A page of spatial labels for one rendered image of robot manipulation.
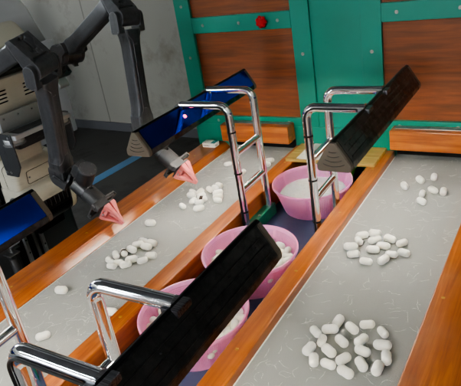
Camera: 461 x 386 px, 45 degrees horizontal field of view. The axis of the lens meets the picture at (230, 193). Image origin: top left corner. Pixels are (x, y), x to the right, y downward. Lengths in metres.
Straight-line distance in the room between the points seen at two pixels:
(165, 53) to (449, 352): 3.92
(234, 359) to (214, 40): 1.38
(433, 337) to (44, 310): 0.95
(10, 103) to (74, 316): 0.93
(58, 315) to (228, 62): 1.19
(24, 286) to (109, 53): 3.77
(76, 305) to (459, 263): 0.96
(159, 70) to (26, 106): 2.80
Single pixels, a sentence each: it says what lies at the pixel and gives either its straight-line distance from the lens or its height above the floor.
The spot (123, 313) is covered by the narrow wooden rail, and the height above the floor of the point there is 0.76.
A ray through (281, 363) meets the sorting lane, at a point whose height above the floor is 0.74.
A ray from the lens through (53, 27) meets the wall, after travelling 5.70.
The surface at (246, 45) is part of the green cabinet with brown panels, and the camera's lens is 2.18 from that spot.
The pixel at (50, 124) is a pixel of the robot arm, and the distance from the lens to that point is 1.73.
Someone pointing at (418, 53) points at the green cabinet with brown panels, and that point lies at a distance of 1.96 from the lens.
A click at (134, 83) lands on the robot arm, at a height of 1.15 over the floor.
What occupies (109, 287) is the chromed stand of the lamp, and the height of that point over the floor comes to 1.12.
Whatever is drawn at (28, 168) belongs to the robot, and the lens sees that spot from 2.21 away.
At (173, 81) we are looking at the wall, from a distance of 4.79.
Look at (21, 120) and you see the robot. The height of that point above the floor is 1.06.
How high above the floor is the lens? 1.55
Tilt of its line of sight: 25 degrees down
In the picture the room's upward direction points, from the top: 10 degrees counter-clockwise
